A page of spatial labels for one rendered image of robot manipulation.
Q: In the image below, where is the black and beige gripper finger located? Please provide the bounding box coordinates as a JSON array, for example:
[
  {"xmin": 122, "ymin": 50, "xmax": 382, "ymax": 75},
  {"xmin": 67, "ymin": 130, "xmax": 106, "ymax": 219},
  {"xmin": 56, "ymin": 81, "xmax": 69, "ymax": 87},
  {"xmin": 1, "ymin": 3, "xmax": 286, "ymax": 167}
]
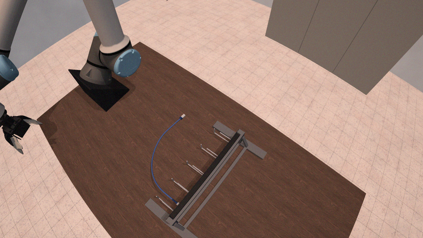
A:
[
  {"xmin": 16, "ymin": 115, "xmax": 42, "ymax": 125},
  {"xmin": 3, "ymin": 132, "xmax": 23, "ymax": 154}
]

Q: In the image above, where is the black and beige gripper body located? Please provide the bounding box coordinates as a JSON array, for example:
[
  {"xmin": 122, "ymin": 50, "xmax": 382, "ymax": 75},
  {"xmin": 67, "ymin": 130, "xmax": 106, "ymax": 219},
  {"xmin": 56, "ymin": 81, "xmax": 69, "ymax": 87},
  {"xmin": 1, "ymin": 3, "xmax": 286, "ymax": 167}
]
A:
[{"xmin": 0, "ymin": 109, "xmax": 30, "ymax": 140}]

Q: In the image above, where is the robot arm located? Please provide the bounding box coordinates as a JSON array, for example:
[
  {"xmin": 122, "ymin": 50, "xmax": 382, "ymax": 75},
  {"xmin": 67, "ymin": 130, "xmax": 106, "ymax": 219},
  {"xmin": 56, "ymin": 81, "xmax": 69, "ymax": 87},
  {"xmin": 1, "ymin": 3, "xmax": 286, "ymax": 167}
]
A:
[{"xmin": 0, "ymin": 0, "xmax": 141, "ymax": 90}]

